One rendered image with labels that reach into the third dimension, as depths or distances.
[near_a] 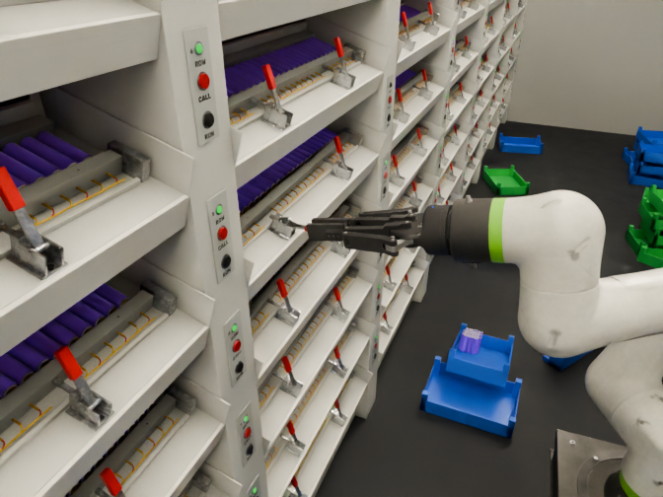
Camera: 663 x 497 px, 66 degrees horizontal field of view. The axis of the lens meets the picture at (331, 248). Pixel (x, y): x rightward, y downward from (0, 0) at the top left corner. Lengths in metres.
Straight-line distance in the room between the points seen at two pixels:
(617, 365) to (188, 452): 0.86
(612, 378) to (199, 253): 0.90
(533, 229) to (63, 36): 0.55
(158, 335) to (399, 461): 1.16
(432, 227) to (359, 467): 1.08
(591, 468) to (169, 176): 1.11
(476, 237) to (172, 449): 0.52
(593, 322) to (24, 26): 0.70
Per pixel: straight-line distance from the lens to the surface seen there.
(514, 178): 3.66
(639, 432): 1.19
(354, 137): 1.25
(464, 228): 0.73
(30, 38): 0.46
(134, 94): 0.61
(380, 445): 1.75
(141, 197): 0.60
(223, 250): 0.69
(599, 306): 0.78
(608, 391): 1.24
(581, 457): 1.39
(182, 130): 0.59
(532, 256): 0.73
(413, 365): 2.01
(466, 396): 1.93
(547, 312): 0.75
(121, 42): 0.53
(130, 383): 0.65
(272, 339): 0.96
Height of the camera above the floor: 1.37
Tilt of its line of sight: 31 degrees down
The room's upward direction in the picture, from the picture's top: straight up
